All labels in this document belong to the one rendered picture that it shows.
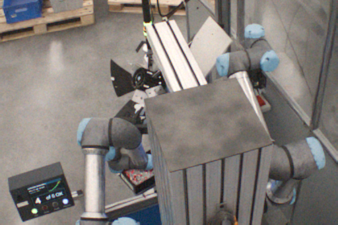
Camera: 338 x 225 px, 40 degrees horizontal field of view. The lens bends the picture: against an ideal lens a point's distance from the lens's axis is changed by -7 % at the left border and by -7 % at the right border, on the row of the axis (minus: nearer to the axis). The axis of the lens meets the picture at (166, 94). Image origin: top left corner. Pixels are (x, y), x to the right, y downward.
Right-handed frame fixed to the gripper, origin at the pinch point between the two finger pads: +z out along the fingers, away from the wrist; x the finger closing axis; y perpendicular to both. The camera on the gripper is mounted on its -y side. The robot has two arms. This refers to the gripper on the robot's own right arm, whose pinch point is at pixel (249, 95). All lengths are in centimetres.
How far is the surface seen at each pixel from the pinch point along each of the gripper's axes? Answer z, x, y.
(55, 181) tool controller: 25, -87, -10
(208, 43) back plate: 20, 11, -64
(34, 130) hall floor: 148, -99, -178
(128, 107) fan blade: 40, -39, -57
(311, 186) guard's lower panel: 87, 45, 4
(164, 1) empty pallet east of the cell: 134, 66, -290
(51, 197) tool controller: 32, -91, -8
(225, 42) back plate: 14, 16, -54
